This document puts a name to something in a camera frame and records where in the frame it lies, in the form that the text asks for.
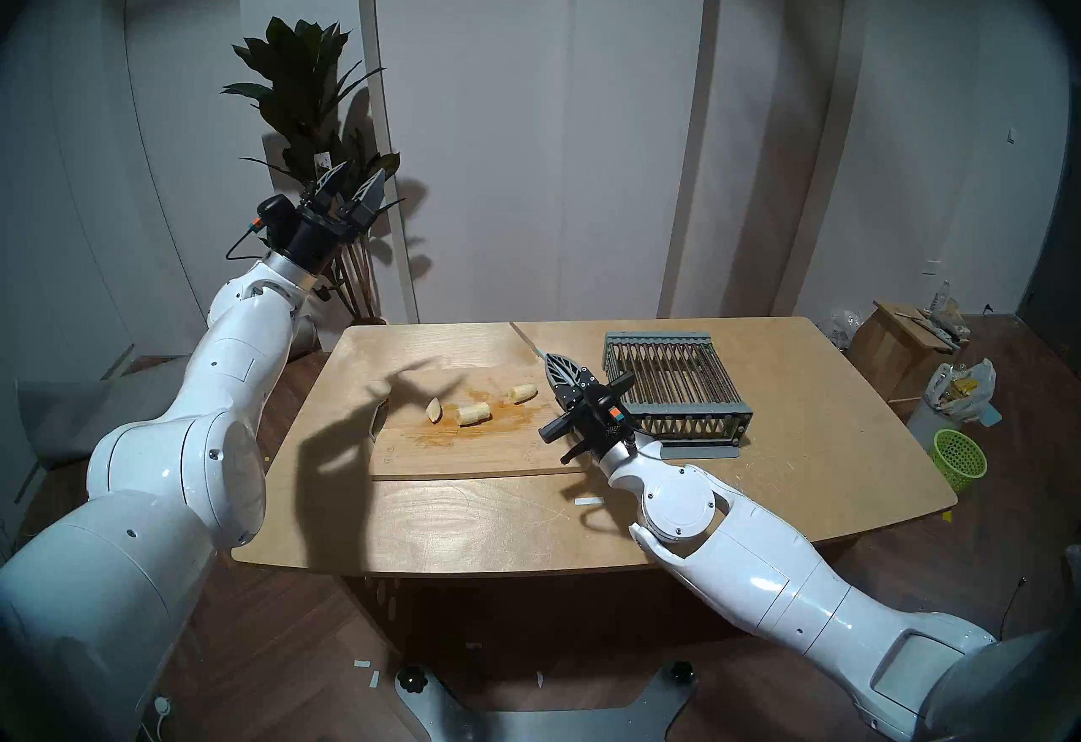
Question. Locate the white plant tag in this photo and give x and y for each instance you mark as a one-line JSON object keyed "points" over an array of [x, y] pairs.
{"points": [[321, 158]]}

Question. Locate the tall dark-leaved potted plant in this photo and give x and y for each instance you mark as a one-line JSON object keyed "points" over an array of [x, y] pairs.
{"points": [[296, 73]]}

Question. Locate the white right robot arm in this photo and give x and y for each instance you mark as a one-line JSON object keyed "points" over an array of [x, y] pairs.
{"points": [[743, 563]]}

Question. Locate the small kitchen knife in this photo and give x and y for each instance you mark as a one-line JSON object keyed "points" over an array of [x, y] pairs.
{"points": [[528, 339]]}

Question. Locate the tan paper bag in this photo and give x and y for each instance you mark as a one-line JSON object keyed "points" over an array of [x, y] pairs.
{"points": [[950, 322]]}

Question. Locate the peeled pale banana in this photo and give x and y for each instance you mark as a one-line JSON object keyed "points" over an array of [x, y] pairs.
{"points": [[465, 414]]}

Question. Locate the bamboo cutting board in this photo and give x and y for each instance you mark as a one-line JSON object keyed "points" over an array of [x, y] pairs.
{"points": [[473, 453]]}

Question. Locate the green plastic basket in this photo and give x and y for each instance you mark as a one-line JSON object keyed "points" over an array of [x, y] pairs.
{"points": [[958, 462]]}

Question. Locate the cardboard box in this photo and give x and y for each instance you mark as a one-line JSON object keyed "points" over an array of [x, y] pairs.
{"points": [[887, 352]]}

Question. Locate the clear crumpled plastic bag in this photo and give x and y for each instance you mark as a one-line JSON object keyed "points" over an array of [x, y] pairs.
{"points": [[846, 327]]}

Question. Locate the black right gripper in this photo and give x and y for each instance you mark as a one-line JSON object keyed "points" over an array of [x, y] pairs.
{"points": [[601, 446]]}

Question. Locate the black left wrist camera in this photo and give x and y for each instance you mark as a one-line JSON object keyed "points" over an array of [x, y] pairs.
{"points": [[275, 217]]}

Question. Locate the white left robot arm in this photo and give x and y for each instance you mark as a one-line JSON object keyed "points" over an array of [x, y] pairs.
{"points": [[169, 495]]}

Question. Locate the blue plastic sheet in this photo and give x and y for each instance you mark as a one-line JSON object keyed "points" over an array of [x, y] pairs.
{"points": [[992, 414]]}

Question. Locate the clear plastic bottle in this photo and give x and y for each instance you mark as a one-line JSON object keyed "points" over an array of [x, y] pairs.
{"points": [[942, 297]]}

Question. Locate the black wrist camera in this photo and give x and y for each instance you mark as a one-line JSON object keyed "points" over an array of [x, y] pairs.
{"points": [[275, 217], [610, 411]]}

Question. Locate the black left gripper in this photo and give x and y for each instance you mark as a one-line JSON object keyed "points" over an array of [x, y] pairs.
{"points": [[321, 238]]}

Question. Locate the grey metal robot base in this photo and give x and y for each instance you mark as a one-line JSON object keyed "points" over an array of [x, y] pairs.
{"points": [[540, 728]]}

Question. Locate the white bucket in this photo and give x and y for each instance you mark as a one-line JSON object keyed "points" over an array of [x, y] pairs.
{"points": [[925, 428]]}

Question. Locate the grey metal-rod dish rack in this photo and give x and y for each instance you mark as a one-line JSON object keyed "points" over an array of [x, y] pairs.
{"points": [[684, 409]]}

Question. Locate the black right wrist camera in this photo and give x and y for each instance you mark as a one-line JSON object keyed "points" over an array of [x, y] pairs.
{"points": [[610, 411]]}

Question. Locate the white plastic bag yellow contents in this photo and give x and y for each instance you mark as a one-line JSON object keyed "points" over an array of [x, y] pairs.
{"points": [[958, 390]]}

